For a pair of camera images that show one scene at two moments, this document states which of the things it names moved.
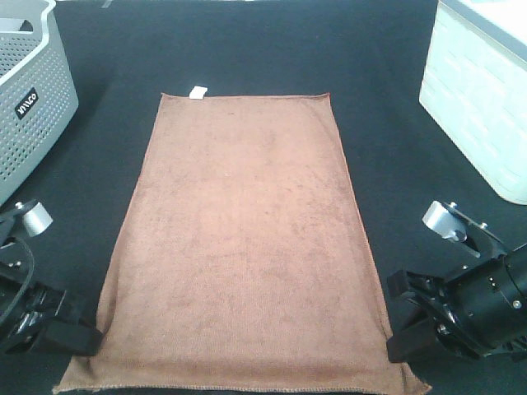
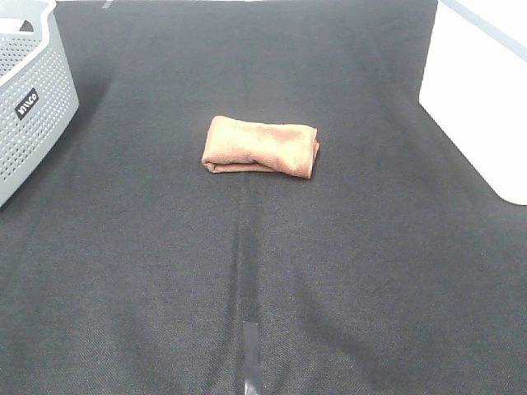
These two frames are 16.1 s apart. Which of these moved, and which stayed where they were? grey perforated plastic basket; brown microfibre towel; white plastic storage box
Moved: brown microfibre towel
Stayed: grey perforated plastic basket; white plastic storage box
